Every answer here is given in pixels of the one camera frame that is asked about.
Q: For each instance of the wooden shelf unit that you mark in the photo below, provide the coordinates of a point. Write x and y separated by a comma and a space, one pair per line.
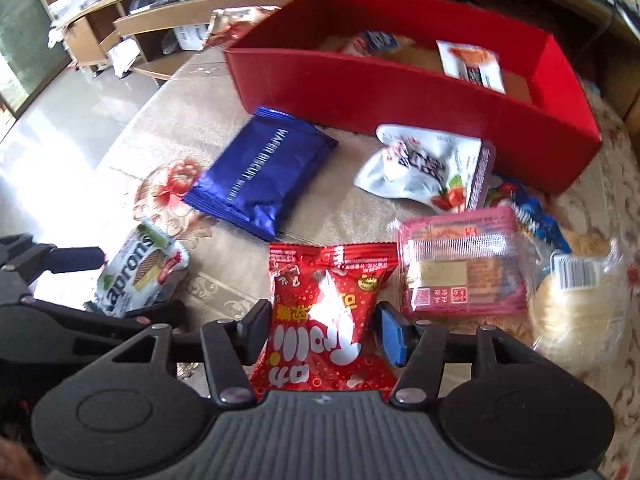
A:
150, 17

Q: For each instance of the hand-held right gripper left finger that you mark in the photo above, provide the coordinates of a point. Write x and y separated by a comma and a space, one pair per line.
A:
257, 332

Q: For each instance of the white packet with red label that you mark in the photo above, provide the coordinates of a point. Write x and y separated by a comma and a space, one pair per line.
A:
470, 67

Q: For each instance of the floral patterned cushion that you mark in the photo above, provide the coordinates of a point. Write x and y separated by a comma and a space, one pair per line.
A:
350, 200

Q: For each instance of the red white snack packet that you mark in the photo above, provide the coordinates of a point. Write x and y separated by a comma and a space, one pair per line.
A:
225, 30

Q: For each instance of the dark blue wafer packet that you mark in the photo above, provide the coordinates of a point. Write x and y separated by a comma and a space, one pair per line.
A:
260, 170

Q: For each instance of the pink clear snack packet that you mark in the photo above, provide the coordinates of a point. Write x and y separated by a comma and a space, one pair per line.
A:
450, 240

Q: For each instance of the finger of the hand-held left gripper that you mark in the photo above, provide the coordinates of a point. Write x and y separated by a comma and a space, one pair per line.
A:
161, 312
75, 259

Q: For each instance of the red cardboard box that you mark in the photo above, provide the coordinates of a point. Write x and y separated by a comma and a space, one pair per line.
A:
350, 85

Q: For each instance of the blue colourful snack packet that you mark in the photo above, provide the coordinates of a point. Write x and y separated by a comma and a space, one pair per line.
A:
542, 220

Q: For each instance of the bread packet with blue print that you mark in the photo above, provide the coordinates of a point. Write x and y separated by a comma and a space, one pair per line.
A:
380, 42

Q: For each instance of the glass door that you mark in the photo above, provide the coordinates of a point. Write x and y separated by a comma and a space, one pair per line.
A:
25, 35

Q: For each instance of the white green wafer packet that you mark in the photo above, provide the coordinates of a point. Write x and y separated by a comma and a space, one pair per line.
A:
135, 270

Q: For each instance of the white strawberry snack packet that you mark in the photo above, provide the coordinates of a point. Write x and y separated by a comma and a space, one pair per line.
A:
425, 180

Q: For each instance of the round bread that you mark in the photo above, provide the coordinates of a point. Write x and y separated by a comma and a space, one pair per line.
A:
565, 320

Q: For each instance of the white plastic bag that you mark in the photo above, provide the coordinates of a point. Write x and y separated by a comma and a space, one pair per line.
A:
124, 57

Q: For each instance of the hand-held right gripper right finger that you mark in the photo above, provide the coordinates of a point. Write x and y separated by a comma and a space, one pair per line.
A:
391, 332

